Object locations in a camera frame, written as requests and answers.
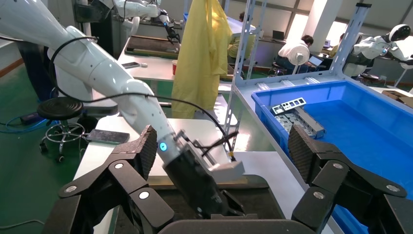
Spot black stool with chrome base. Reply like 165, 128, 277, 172
37, 97, 87, 163

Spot person in dark clothes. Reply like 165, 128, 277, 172
15, 42, 56, 103

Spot black tray on desk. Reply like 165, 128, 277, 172
125, 35, 180, 60

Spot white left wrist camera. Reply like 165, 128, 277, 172
175, 131, 246, 184

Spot white desk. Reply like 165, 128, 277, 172
117, 35, 234, 109

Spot dark power strip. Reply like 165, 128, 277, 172
19, 112, 44, 126

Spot blue plastic bin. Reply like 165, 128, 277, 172
251, 80, 413, 234

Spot flat perforated metal plate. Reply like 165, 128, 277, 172
275, 113, 306, 132

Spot grey metal channel part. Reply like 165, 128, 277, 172
292, 106, 327, 140

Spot white humanoid robot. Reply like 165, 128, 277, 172
343, 23, 413, 79

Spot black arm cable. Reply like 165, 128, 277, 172
48, 35, 241, 162

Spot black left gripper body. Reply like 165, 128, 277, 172
162, 147, 226, 218

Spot white standing fan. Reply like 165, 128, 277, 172
288, 44, 311, 76

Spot yellow protective gown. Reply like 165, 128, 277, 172
171, 0, 233, 119

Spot open cardboard box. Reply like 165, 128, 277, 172
381, 90, 413, 109

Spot seated person in yellow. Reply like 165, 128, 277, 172
227, 12, 256, 59

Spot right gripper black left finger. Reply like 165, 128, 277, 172
42, 125, 175, 234

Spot open laptop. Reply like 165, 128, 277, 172
307, 55, 325, 68

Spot small black round stool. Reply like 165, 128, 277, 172
359, 72, 380, 82
269, 62, 286, 77

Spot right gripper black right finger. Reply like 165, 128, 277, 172
287, 124, 413, 234

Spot silver bracket with square holes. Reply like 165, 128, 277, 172
270, 97, 307, 116

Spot white metal shelving rack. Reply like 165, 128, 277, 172
223, 0, 372, 192

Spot white floor cable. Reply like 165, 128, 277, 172
0, 219, 46, 231

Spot seated person in white shirt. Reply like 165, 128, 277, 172
276, 35, 315, 76

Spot dark smartphone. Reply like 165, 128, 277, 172
86, 129, 131, 145

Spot blue floor cable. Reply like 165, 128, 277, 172
0, 114, 52, 135

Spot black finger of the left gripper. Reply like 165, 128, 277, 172
206, 206, 240, 219
222, 190, 245, 216

